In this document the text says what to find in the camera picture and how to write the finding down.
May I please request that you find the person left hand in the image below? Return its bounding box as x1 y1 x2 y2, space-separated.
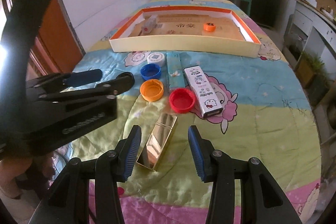
1 157 33 199

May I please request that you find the small orange cap with label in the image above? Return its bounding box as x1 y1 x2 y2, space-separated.
203 22 216 32

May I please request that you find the teal rectangular box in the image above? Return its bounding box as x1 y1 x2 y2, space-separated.
166 52 185 92

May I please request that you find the white QR code cap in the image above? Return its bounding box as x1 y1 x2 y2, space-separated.
147 52 166 67

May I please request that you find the white cartoon sticker box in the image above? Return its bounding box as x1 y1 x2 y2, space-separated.
183 66 223 119

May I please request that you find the brown wooden door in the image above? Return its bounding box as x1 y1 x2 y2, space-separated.
1 0 84 80

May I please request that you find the gold rectangular box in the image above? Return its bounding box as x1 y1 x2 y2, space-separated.
136 113 178 170

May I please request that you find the orange rimmed cardboard tray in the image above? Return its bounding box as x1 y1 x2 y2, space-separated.
109 6 261 58

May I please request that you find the potted green plant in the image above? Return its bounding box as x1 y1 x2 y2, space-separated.
294 52 329 89

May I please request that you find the red bottle cap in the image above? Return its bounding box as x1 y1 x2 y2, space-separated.
169 88 196 114

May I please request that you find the orange bottle cap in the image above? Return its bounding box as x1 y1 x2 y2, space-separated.
139 79 164 102

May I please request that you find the white kitchen counter cabinet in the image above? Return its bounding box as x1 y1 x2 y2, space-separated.
282 0 336 98

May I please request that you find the blue bottle cap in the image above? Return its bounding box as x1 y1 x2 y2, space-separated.
140 63 161 81

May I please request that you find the colourful cartoon sheep quilt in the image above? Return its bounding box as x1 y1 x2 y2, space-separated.
53 0 321 223

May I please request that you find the patterned grey slim box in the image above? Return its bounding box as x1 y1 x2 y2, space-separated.
141 15 157 35

